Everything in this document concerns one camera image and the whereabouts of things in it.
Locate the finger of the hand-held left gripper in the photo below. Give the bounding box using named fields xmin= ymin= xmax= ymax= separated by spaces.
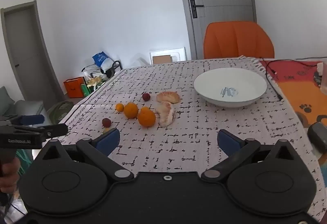
xmin=13 ymin=123 xmax=68 ymax=138
xmin=10 ymin=114 xmax=45 ymax=126

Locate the black wire rack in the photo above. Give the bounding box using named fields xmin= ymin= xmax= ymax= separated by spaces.
xmin=82 ymin=61 xmax=123 ymax=79

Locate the grey narrow door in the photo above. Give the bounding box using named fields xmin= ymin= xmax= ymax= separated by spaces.
xmin=0 ymin=1 xmax=65 ymax=116

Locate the large orange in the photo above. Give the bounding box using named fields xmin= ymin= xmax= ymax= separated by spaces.
xmin=124 ymin=102 xmax=139 ymax=119
xmin=138 ymin=107 xmax=156 ymax=127

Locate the orange box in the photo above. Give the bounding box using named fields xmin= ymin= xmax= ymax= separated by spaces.
xmin=63 ymin=77 xmax=85 ymax=98

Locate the grey device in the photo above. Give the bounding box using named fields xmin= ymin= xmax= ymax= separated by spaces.
xmin=307 ymin=122 xmax=327 ymax=155

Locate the small electronic device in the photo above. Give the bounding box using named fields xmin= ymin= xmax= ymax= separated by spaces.
xmin=314 ymin=62 xmax=327 ymax=90

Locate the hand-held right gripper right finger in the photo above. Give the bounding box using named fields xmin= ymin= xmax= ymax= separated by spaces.
xmin=201 ymin=129 xmax=300 ymax=184

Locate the black-patterned white tablecloth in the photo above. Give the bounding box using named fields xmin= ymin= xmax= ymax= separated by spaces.
xmin=60 ymin=57 xmax=324 ymax=223

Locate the colourful printed mat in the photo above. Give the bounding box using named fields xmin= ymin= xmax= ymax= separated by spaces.
xmin=258 ymin=59 xmax=327 ymax=143

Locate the white bowl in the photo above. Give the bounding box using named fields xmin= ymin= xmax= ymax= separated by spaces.
xmin=193 ymin=68 xmax=268 ymax=108

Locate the grey-green cushion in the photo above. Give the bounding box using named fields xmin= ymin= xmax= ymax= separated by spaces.
xmin=0 ymin=86 xmax=16 ymax=113

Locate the brown cardboard sheet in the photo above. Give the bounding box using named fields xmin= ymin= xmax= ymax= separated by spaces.
xmin=152 ymin=55 xmax=171 ymax=64

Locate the black cable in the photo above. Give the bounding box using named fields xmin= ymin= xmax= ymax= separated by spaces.
xmin=259 ymin=57 xmax=327 ymax=100

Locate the green patterned bag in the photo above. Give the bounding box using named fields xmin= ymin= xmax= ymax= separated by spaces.
xmin=47 ymin=101 xmax=74 ymax=125

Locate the blue plastic bag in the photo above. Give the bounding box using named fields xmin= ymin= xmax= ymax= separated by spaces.
xmin=92 ymin=52 xmax=113 ymax=70

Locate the orange chair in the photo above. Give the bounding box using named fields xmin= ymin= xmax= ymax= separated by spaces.
xmin=203 ymin=21 xmax=275 ymax=60

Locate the black door handle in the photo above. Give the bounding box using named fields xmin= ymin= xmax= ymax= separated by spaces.
xmin=190 ymin=0 xmax=205 ymax=19

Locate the pale yellow bunch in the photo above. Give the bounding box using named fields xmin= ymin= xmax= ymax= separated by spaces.
xmin=87 ymin=76 xmax=103 ymax=87

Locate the person's left hand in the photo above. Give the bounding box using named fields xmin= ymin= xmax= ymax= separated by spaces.
xmin=0 ymin=157 xmax=21 ymax=194

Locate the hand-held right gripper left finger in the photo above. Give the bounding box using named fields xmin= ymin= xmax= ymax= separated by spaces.
xmin=37 ymin=128 xmax=135 ymax=184

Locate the white framed board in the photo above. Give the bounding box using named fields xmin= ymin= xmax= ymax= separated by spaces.
xmin=149 ymin=47 xmax=187 ymax=65

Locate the light grey cushion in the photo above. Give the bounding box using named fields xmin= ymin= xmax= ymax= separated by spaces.
xmin=13 ymin=100 xmax=45 ymax=118

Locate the green cloth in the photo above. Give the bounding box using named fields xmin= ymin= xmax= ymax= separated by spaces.
xmin=15 ymin=149 xmax=35 ymax=176

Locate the peeled pomelo segment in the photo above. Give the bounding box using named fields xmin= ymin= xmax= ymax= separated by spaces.
xmin=156 ymin=91 xmax=180 ymax=104
xmin=155 ymin=101 xmax=176 ymax=127

